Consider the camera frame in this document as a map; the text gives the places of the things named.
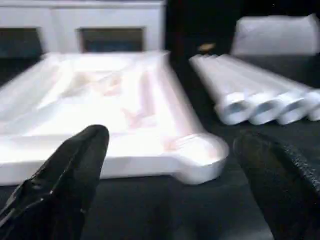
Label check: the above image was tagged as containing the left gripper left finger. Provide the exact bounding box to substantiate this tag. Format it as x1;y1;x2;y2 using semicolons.
0;125;111;240

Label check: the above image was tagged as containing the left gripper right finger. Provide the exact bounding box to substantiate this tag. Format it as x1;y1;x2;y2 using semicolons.
232;131;320;240

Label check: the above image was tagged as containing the white plastic table top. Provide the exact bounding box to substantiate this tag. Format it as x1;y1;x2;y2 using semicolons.
0;50;231;187

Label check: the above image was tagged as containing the black work mat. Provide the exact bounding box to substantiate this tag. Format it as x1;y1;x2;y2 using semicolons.
0;50;320;240

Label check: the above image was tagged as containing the white plastic bag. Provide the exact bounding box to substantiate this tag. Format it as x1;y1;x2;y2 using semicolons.
231;14;320;57

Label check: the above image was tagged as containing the white cabinet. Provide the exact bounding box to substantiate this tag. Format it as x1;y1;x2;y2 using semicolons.
0;0;167;57

